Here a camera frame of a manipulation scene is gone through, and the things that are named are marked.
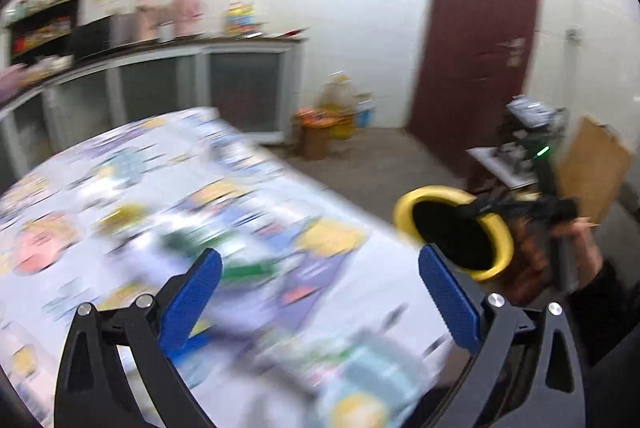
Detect yellow rimmed black trash bin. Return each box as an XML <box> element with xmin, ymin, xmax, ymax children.
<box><xmin>393</xmin><ymin>185</ymin><xmax>514</xmax><ymax>282</ymax></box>

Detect kitchen counter cabinets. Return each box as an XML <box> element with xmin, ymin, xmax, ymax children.
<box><xmin>1</xmin><ymin>37</ymin><xmax>305</xmax><ymax>190</ymax></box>

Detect person's right hand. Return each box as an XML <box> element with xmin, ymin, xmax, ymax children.
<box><xmin>516</xmin><ymin>217</ymin><xmax>603</xmax><ymax>296</ymax></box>

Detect wooden cutting board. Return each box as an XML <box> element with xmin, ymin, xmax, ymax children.
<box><xmin>556</xmin><ymin>116</ymin><xmax>634</xmax><ymax>223</ymax></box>

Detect wooden stool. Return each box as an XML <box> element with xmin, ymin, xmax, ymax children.
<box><xmin>466</xmin><ymin>146</ymin><xmax>538</xmax><ymax>190</ymax></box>

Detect black noodle press machine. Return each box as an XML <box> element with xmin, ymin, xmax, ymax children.
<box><xmin>494</xmin><ymin>94</ymin><xmax>570</xmax><ymax>174</ymax></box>

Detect cartoon printed tablecloth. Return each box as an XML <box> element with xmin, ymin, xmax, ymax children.
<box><xmin>1</xmin><ymin>108</ymin><xmax>449</xmax><ymax>427</ymax></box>

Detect dark red wooden door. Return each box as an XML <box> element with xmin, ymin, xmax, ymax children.
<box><xmin>407</xmin><ymin>0</ymin><xmax>538</xmax><ymax>176</ymax></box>

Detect small blue label bottle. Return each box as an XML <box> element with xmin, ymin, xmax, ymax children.
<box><xmin>355</xmin><ymin>92</ymin><xmax>375</xmax><ymax>129</ymax></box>

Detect brown waste bucket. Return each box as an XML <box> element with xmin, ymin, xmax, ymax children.
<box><xmin>292</xmin><ymin>108</ymin><xmax>337</xmax><ymax>160</ymax></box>

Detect large cooking oil jug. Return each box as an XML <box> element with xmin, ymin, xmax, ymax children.
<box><xmin>320</xmin><ymin>72</ymin><xmax>356</xmax><ymax>140</ymax></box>

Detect black microwave oven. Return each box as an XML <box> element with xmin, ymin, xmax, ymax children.
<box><xmin>68</xmin><ymin>13</ymin><xmax>134</xmax><ymax>60</ymax></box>

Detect colourful detergent bottles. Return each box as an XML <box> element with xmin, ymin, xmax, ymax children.
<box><xmin>224</xmin><ymin>2</ymin><xmax>256</xmax><ymax>37</ymax></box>

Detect pink thermos right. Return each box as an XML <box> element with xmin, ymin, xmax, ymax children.
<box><xmin>172</xmin><ymin>0</ymin><xmax>203</xmax><ymax>37</ymax></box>

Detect pink thermos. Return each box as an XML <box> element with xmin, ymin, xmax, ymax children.
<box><xmin>172</xmin><ymin>0</ymin><xmax>203</xmax><ymax>37</ymax></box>
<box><xmin>134</xmin><ymin>0</ymin><xmax>166</xmax><ymax>41</ymax></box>

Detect pink thermos left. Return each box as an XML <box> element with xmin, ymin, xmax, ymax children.
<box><xmin>134</xmin><ymin>0</ymin><xmax>166</xmax><ymax>41</ymax></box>

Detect black spice shelf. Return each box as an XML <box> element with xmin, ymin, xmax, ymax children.
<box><xmin>6</xmin><ymin>0</ymin><xmax>84</xmax><ymax>65</ymax></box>

